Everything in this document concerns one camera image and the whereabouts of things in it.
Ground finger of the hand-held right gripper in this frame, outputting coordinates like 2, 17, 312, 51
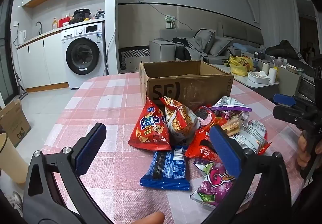
273, 93, 315, 109
272, 104, 316, 131

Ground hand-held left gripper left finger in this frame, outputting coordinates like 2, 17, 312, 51
22, 122, 107, 224

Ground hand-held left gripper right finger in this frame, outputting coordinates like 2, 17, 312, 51
201, 125, 293, 224

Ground red barcode snack packet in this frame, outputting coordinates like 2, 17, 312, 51
185, 127, 223, 164

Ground yellow cheese cake packet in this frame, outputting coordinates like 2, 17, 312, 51
221, 116, 248, 139

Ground white red snack packet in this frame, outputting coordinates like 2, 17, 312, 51
236, 120, 272, 155

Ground purple grape snack bag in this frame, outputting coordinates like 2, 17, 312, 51
189, 159, 252, 208

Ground red cookie packet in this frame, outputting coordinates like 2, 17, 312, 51
195, 106, 227, 134

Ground purple silver snack bag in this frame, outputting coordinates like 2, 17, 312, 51
211, 96, 252, 119

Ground red noodle snack bag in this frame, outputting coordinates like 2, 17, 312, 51
160, 96, 202, 145

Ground blue cookie packet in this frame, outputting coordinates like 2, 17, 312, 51
139, 146, 191, 191

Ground red triangular chip bag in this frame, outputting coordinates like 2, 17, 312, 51
128, 97, 172, 151

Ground brown cardboard box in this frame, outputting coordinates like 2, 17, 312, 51
139, 60, 234, 114

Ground person's right hand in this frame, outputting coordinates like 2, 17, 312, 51
296, 133, 312, 171

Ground person's left hand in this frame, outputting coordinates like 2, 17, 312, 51
129, 211, 166, 224

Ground white coffee table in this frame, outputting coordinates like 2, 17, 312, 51
214, 63, 281, 94

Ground white paper roll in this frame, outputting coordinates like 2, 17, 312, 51
268, 67, 278, 84

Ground white tray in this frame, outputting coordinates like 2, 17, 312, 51
248, 71, 271, 85

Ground pink checked tablecloth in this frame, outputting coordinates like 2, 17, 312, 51
41, 72, 312, 224

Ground dark clothes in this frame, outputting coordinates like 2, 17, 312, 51
265, 40, 310, 66

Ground yellow plastic bag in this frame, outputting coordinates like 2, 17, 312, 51
228, 55, 254, 76

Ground cardboard box with print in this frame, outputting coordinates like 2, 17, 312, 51
0, 99, 32, 148

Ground grey pillow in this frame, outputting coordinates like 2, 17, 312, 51
210, 36, 233, 56

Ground white shoe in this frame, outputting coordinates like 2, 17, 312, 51
5, 191, 24, 217

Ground white washing machine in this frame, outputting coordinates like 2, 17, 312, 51
61, 22, 107, 89

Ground white kitchen counter cabinet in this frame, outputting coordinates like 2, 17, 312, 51
16, 29, 68, 89

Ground grey blanket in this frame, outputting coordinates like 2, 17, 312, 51
173, 29, 217, 60

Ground grey sofa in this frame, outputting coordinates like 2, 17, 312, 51
150, 21, 264, 65

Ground red box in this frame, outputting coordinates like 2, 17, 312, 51
58, 17, 73, 29

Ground white electric kettle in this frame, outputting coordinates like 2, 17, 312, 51
17, 30, 27, 46

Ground black pressure cooker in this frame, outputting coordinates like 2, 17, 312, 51
73, 9, 91, 23

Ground white wall outlet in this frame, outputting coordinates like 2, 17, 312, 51
165, 15, 176, 29

